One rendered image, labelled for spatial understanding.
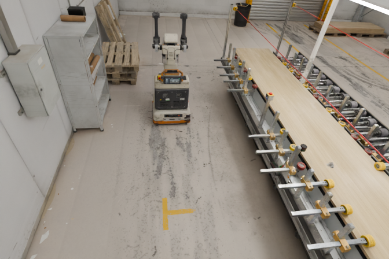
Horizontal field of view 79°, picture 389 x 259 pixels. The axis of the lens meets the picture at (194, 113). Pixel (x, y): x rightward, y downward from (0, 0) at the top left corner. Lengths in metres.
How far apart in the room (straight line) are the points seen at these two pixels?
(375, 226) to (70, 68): 3.60
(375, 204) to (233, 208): 1.44
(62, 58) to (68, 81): 0.34
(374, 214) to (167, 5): 8.64
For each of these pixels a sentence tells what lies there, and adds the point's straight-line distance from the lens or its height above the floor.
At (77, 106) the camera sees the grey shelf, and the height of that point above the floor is 0.51.
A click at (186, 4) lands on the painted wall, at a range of 9.64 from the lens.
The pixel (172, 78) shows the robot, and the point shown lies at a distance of 3.50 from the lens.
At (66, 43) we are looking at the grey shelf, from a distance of 3.36.
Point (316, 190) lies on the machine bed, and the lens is 2.67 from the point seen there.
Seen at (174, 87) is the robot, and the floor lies 0.73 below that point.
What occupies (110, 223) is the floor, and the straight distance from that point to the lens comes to 3.06.
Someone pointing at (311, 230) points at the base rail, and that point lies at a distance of 2.47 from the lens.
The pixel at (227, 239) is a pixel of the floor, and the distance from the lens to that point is 2.97.
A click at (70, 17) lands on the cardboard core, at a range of 3.79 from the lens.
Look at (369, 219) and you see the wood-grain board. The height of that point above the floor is 0.90.
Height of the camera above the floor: 2.66
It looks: 38 degrees down
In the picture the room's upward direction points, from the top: 5 degrees clockwise
